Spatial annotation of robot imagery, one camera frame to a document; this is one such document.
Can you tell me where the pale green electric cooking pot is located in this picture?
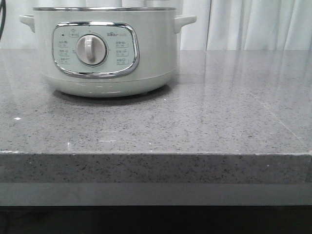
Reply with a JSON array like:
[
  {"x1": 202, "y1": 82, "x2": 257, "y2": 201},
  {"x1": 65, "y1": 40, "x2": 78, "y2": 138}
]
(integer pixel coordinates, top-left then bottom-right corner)
[{"x1": 19, "y1": 7, "x2": 197, "y2": 98}]

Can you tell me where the white pleated curtain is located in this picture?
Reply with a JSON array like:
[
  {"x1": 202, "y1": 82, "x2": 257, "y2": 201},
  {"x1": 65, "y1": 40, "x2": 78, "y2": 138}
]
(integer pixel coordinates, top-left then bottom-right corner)
[{"x1": 0, "y1": 0, "x2": 312, "y2": 50}]

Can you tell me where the black cable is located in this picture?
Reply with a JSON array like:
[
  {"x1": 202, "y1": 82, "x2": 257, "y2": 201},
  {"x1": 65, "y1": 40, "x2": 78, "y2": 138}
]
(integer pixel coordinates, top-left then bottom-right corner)
[{"x1": 0, "y1": 0, "x2": 8, "y2": 41}]

